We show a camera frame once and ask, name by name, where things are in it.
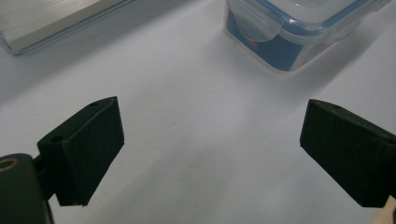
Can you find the small clear plastic food container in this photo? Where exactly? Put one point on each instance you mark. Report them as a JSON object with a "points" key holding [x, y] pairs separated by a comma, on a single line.
{"points": [[280, 49]]}

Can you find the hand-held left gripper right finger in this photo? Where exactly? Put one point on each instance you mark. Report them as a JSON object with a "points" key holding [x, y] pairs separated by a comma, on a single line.
{"points": [[351, 155]]}

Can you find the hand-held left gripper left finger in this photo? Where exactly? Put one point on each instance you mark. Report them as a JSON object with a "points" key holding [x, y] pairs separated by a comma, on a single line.
{"points": [[84, 149]]}

